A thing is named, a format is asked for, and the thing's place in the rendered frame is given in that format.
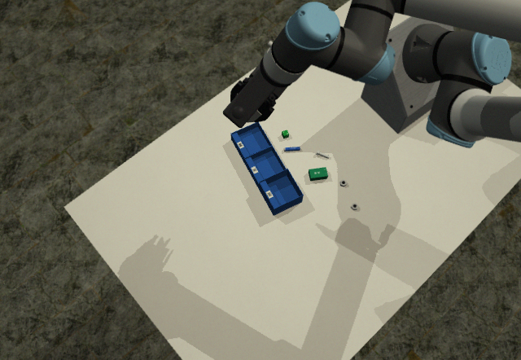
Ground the green 9v battery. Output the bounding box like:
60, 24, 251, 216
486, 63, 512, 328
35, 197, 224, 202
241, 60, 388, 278
309, 167, 328, 181

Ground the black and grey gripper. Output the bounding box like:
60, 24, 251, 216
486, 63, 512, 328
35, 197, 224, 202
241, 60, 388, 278
230, 57, 292, 122

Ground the blue rack of bins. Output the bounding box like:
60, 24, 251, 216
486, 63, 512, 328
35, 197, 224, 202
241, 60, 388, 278
231, 122, 304, 215

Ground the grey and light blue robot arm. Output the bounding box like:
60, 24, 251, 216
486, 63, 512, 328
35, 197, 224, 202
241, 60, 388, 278
223, 0, 521, 148

